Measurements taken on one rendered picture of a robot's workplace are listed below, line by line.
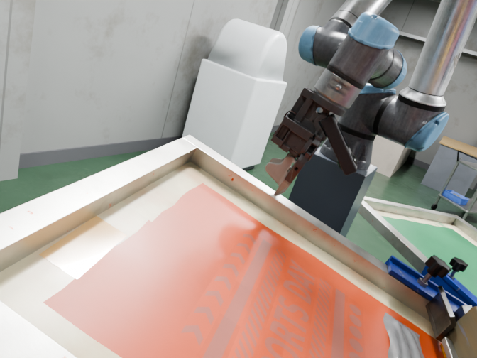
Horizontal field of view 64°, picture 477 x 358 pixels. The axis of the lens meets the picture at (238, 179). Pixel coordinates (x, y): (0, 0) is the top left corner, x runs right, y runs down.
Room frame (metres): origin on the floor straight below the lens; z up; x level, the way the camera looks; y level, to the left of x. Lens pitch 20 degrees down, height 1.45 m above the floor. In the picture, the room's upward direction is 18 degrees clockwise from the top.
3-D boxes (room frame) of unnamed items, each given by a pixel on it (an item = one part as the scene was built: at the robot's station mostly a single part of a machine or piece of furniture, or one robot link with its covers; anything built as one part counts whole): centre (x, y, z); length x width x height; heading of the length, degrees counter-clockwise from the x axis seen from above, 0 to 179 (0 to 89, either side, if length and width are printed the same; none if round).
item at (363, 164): (1.14, -0.28, 1.25); 0.15 x 0.15 x 0.10
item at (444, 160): (7.12, -3.67, 0.39); 1.47 x 0.75 x 0.78; 155
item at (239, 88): (4.33, 0.27, 0.78); 0.79 x 0.70 x 1.56; 155
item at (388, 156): (7.34, -2.52, 0.37); 2.04 x 0.66 x 0.73; 155
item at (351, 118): (1.13, -0.29, 1.37); 0.13 x 0.12 x 0.14; 53
